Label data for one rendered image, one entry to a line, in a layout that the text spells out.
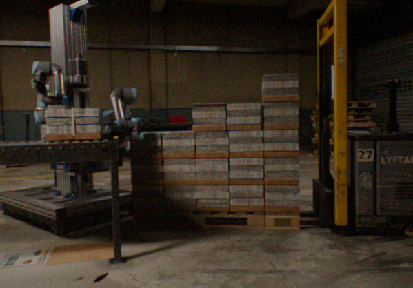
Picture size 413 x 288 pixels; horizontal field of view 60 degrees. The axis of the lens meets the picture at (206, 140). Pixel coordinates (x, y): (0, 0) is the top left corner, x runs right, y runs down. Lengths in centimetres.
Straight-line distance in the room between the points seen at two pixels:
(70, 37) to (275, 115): 203
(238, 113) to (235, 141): 24
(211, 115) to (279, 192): 86
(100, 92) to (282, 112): 727
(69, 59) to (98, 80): 618
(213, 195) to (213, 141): 46
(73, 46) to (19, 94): 641
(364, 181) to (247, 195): 92
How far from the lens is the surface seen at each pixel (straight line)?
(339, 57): 294
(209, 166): 307
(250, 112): 303
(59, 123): 282
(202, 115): 306
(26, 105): 999
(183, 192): 315
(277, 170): 306
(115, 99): 320
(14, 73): 1011
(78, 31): 378
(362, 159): 300
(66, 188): 372
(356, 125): 929
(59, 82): 328
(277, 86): 305
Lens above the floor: 92
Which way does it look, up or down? 3 degrees down
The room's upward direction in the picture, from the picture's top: 1 degrees counter-clockwise
